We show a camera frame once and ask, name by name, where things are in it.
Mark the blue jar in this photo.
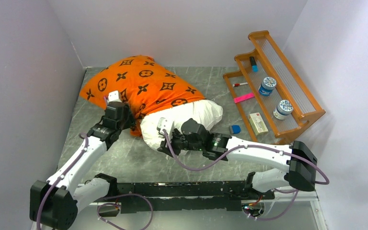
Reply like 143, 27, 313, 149
273, 100, 294, 120
258, 77, 277, 96

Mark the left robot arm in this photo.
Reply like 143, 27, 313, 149
30, 101, 135, 230

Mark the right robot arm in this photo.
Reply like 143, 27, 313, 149
157, 118, 318, 199

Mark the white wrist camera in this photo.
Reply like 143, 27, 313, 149
106, 91, 122, 104
157, 117, 175, 136

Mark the orange patterned pillowcase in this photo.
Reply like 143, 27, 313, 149
79, 55, 205, 137

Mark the blue jar far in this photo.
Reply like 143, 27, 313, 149
273, 100, 294, 120

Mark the small cardboard box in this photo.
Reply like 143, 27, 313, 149
248, 113, 268, 136

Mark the pink flat strip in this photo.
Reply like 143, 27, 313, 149
233, 92, 255, 104

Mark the blue black highlighter marker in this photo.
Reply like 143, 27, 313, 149
249, 56, 258, 72

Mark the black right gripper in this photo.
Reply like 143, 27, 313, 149
158, 128, 204, 158

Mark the blue jar near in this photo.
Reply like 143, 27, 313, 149
258, 77, 277, 96

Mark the blue grey eraser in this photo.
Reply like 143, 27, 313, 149
229, 125, 241, 135

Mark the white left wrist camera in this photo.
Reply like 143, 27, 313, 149
106, 91, 122, 104

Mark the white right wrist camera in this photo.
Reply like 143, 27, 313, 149
157, 117, 175, 136

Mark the wooden tiered shelf rack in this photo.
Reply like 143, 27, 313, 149
223, 31, 325, 144

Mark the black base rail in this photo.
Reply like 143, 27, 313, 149
97, 181, 275, 214

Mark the red white marker pen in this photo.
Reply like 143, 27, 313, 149
232, 82, 248, 87

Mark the white pillow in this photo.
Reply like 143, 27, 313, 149
140, 100, 223, 151

